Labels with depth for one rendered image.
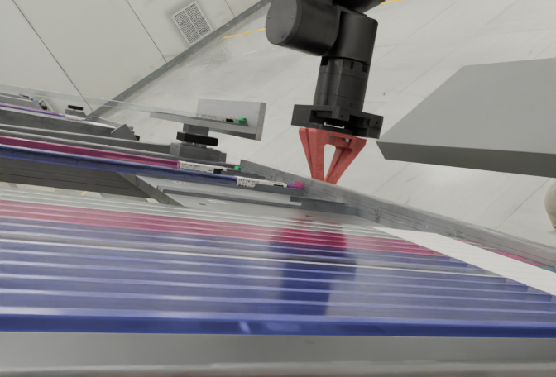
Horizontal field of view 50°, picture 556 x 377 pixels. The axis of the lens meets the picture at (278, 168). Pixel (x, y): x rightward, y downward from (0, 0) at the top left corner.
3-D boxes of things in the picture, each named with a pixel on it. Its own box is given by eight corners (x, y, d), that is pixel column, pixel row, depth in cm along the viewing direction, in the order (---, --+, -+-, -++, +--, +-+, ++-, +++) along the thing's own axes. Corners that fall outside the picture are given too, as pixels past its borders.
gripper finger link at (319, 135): (305, 195, 65) (320, 110, 65) (277, 185, 72) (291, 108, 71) (357, 202, 68) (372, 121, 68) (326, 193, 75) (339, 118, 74)
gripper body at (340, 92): (332, 123, 63) (345, 53, 62) (289, 119, 72) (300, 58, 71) (383, 133, 65) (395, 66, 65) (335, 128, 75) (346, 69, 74)
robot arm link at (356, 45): (390, 15, 67) (357, 19, 72) (344, -2, 63) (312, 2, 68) (379, 76, 68) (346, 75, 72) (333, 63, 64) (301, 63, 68)
